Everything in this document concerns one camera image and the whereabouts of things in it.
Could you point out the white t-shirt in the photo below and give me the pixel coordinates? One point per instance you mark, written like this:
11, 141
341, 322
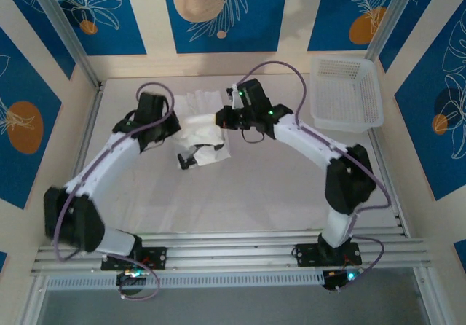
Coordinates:
204, 135

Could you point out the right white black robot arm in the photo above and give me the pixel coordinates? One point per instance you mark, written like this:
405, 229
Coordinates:
313, 143

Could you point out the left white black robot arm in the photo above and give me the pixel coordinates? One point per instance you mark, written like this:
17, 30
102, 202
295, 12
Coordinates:
105, 164

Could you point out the white perforated plastic basket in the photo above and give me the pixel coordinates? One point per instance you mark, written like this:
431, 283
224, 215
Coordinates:
346, 92

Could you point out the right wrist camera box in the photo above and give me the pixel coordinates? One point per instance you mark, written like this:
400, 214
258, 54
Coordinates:
234, 97

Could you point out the aluminium table side rail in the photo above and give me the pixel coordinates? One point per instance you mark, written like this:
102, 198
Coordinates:
91, 121
381, 157

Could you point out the blue floral wall panel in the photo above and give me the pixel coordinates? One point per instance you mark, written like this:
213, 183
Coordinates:
255, 19
335, 11
120, 30
411, 19
36, 22
422, 121
22, 84

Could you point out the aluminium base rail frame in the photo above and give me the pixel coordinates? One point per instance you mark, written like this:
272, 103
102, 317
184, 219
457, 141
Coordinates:
236, 252

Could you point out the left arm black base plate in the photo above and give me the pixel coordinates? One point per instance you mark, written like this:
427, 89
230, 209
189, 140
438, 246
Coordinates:
156, 257

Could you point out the aluminium corner post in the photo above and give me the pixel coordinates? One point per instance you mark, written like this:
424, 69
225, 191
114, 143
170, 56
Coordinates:
62, 19
389, 15

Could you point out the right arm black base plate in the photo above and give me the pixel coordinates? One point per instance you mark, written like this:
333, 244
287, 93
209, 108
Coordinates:
307, 255

